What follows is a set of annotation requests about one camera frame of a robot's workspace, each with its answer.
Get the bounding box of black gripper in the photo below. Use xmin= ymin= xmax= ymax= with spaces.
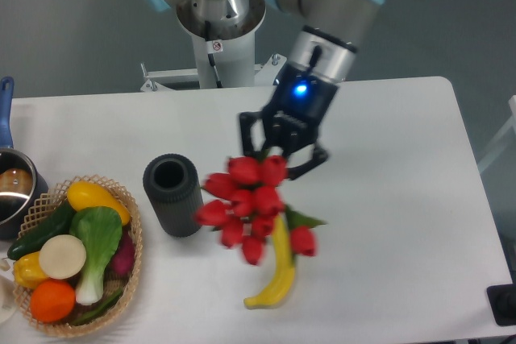
xmin=238 ymin=63 xmax=338 ymax=180

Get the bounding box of red tulip bouquet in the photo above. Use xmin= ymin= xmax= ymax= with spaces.
xmin=193 ymin=155 xmax=324 ymax=266

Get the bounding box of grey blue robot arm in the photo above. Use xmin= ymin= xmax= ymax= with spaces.
xmin=147 ymin=0 xmax=385 ymax=179

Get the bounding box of dark grey ribbed vase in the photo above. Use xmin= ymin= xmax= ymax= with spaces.
xmin=143 ymin=154 xmax=203 ymax=238

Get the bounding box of yellow banana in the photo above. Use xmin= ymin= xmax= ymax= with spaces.
xmin=243 ymin=216 xmax=296 ymax=309

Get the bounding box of green bok choy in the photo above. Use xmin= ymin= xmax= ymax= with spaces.
xmin=69 ymin=206 xmax=122 ymax=305

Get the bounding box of purple red vegetable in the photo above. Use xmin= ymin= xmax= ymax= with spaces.
xmin=110 ymin=232 xmax=135 ymax=276

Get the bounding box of yellow squash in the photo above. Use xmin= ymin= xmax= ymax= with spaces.
xmin=67 ymin=180 xmax=131 ymax=226

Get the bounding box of woven wicker basket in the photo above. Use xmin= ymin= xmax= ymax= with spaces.
xmin=13 ymin=175 xmax=143 ymax=338

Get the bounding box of green chili pepper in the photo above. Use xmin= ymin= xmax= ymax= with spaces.
xmin=70 ymin=288 xmax=123 ymax=326

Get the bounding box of green cucumber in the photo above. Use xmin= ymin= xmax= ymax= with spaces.
xmin=7 ymin=200 xmax=76 ymax=261

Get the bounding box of cream round disc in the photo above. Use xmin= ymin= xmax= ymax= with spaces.
xmin=39 ymin=234 xmax=86 ymax=280

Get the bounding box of black device at edge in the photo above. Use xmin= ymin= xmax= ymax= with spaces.
xmin=486 ymin=284 xmax=515 ymax=326

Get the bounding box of orange fruit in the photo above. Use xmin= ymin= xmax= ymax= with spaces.
xmin=30 ymin=279 xmax=76 ymax=323

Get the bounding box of yellow bell pepper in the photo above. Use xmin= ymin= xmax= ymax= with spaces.
xmin=14 ymin=251 xmax=49 ymax=289

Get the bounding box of small garlic piece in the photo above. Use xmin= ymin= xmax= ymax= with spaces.
xmin=0 ymin=258 xmax=10 ymax=271

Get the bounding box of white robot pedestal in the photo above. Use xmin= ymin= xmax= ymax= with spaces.
xmin=139 ymin=0 xmax=289 ymax=93

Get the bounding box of blue handled saucepan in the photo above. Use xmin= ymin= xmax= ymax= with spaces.
xmin=1 ymin=77 xmax=48 ymax=241

